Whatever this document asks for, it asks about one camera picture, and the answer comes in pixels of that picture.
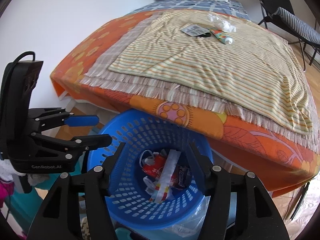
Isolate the blue plastic basket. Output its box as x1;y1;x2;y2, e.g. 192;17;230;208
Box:
87;109;213;230

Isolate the dark red wrapper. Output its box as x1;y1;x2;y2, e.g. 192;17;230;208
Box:
174;165;193;188

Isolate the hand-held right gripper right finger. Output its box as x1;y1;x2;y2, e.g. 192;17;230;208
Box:
187;142;290;240

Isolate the white yellow red wrapper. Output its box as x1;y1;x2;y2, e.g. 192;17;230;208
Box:
149;150;181;203

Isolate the orange floral blanket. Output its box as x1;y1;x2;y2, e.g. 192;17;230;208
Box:
50;10;320;198

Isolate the colourful patterned tube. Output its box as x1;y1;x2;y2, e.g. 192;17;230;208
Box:
210;29;233;45

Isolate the red cardboard box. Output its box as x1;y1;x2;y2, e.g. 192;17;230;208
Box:
142;154;177;182

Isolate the white plastic bag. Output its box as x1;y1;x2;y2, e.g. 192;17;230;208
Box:
143;176;174;198

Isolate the white bed frame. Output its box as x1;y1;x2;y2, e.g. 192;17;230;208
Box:
59;91;125;114

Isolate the yellow striped cloth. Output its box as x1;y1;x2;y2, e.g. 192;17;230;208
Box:
108;11;314;135

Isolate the white wristband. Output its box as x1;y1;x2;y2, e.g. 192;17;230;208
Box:
140;150;156;166

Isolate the clear plastic bag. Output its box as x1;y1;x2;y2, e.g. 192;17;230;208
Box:
160;197;211;238

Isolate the teal cloth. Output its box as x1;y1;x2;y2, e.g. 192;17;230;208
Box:
10;180;57;232

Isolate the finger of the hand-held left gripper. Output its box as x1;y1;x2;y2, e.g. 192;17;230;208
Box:
30;133;112;161
34;107;99;131

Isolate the grey label packet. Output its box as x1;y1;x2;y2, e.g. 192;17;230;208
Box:
181;24;209;36

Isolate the striped chair cushion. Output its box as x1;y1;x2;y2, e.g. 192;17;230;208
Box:
274;7;320;47

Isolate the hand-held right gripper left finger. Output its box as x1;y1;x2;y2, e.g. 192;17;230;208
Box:
26;142;127;240

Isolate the blue checkered bedsheet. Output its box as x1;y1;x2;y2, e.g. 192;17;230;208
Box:
131;0;250;20

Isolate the plaid fringed cloth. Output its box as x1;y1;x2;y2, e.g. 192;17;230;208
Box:
80;11;320;151

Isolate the black cable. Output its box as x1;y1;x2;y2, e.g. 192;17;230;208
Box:
4;51;36;85

